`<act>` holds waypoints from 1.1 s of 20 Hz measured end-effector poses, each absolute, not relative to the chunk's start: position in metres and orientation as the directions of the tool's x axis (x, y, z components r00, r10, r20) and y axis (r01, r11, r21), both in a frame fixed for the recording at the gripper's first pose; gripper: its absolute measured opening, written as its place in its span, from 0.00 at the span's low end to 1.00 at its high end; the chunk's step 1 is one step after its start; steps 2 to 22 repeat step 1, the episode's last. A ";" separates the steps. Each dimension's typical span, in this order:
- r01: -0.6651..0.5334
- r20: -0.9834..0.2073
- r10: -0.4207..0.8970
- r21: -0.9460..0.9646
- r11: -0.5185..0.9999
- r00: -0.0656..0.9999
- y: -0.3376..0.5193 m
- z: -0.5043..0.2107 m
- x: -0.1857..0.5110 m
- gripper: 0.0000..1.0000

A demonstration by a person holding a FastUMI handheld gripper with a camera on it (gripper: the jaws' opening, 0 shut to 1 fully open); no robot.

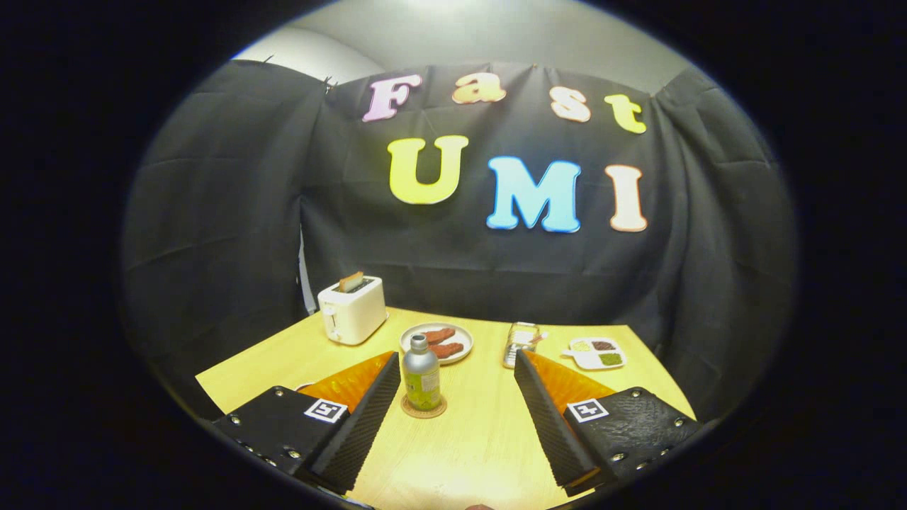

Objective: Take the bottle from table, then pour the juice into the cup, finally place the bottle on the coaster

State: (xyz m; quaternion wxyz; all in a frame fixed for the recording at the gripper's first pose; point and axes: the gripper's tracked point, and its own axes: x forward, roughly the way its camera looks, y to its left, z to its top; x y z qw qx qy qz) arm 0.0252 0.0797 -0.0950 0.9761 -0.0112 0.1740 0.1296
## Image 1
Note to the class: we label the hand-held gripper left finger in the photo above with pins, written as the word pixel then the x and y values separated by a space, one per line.
pixel 358 432

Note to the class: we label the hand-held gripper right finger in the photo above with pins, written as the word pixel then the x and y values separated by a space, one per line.
pixel 556 432

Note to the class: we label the round cork coaster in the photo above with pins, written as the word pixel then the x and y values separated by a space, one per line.
pixel 439 409

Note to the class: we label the silver juice bottle green label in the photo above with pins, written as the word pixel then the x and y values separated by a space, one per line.
pixel 421 375

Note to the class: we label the white divided condiment dish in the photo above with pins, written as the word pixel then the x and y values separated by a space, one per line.
pixel 587 358

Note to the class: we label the wooden table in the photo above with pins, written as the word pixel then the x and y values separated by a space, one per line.
pixel 475 439

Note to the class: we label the wooden stick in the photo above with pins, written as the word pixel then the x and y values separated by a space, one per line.
pixel 540 337

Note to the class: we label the white round plate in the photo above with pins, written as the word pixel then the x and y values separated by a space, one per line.
pixel 411 338

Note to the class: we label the white toaster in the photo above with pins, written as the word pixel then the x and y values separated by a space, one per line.
pixel 351 315

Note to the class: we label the brown meat piece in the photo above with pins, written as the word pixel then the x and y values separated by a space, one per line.
pixel 439 334
pixel 448 350

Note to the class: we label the toast slice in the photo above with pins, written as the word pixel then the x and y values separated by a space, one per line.
pixel 351 282

